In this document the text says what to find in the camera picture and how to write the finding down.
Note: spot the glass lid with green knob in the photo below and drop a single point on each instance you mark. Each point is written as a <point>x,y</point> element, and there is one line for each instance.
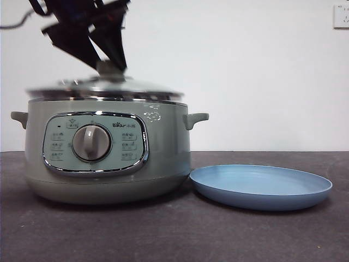
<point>109,88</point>

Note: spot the white wall socket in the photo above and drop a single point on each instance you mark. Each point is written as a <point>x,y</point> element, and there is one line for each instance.
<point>342,17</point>

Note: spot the blue round plate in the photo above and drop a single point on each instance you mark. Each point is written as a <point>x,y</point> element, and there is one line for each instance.
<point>261,188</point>

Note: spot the pale green electric steamer pot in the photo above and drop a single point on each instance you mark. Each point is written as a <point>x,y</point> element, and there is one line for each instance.
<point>169,152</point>

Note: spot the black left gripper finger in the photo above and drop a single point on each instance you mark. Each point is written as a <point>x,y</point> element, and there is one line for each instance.
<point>111,41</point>
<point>73,41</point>

